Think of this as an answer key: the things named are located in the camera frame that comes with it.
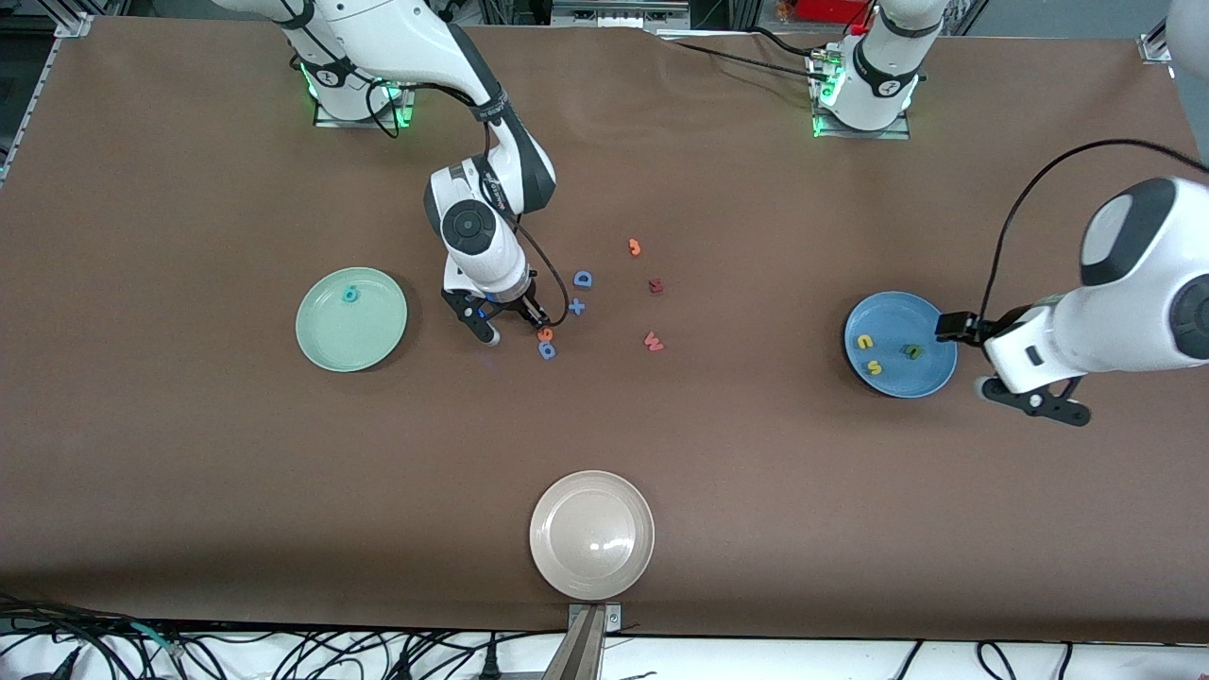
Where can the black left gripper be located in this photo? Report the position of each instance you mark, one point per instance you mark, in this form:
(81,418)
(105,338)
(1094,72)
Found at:
(978,330)

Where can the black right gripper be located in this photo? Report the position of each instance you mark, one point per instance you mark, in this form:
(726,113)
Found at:
(522,304)

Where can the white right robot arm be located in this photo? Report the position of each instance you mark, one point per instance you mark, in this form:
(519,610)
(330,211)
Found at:
(397,38)

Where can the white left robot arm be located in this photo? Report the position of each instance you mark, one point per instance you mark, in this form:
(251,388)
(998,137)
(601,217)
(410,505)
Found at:
(1105,321)

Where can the blue foam digit 9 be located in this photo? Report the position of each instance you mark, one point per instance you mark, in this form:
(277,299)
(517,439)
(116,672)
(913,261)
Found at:
(547,350)

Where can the blue plate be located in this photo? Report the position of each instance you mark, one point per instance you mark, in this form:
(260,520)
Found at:
(902,378)

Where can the pink foam letter M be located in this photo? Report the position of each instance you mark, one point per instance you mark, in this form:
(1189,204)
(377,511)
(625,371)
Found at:
(654,343)

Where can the mint green plate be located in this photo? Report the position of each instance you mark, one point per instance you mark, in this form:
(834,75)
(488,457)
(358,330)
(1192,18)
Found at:
(351,331)

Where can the beige plate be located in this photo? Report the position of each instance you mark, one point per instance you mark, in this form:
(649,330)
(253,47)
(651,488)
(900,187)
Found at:
(591,535)

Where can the red box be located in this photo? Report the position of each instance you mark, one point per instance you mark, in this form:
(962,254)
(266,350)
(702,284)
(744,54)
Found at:
(831,9)

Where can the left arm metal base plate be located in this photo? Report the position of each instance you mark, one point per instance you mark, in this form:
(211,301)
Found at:
(893,132)

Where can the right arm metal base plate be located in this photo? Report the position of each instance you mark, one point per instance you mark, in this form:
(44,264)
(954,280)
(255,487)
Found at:
(326,120)

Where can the aluminium frame rail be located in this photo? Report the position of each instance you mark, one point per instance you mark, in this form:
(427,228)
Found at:
(619,13)

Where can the metal table edge bracket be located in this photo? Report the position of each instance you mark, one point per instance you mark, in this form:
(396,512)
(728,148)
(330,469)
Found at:
(586,642)

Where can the metal table corner bracket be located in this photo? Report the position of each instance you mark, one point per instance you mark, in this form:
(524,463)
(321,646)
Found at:
(74,25)
(1154,50)

